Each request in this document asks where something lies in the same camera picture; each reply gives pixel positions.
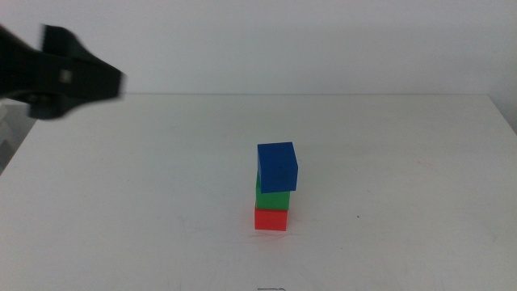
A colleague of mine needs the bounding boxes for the green cube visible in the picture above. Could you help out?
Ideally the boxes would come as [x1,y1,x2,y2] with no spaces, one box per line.
[254,173,291,211]

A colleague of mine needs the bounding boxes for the red cube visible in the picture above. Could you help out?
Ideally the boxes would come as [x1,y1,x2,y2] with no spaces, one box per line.
[254,203,289,232]

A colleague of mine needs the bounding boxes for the blue cube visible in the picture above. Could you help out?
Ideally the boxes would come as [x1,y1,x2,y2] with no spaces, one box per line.
[256,141,299,194]

